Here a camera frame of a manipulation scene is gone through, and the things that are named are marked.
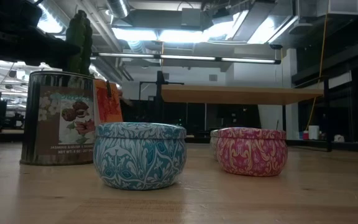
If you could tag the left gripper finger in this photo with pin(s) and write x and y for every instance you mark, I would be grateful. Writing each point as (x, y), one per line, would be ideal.
(57, 43)
(57, 57)

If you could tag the tall tin with brown label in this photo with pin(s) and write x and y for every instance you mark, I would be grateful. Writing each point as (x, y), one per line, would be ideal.
(51, 124)

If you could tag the teal patterned round candle tin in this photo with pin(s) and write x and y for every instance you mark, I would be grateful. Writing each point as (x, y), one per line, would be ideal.
(138, 155)

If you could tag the grey patterned round candle tin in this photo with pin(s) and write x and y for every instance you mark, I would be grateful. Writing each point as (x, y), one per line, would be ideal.
(213, 143)

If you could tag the pink patterned round candle tin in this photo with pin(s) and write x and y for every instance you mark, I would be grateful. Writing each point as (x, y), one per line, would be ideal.
(252, 152)

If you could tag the green cactus plant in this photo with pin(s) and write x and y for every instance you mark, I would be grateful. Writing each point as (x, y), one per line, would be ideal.
(78, 34)

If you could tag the bright ceiling light panel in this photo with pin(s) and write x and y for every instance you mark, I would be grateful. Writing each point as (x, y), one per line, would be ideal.
(166, 35)

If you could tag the long pendant light fixture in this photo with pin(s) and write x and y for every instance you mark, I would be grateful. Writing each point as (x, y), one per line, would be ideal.
(185, 57)

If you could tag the grey ceiling box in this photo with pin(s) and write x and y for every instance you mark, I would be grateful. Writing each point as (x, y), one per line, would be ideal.
(191, 17)

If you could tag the small red container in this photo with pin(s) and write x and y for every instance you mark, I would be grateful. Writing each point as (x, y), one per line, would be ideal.
(305, 136)

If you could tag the white paper roll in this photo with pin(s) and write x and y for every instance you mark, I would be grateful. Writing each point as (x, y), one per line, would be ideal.
(314, 132)

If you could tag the small white object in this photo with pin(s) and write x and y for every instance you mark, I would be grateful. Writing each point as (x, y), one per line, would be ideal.
(339, 138)

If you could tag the round silver ventilation duct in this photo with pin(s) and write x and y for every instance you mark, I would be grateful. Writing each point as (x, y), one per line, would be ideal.
(118, 7)

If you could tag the wooden shelf with black frame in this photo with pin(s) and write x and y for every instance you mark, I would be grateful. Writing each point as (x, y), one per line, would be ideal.
(244, 95)

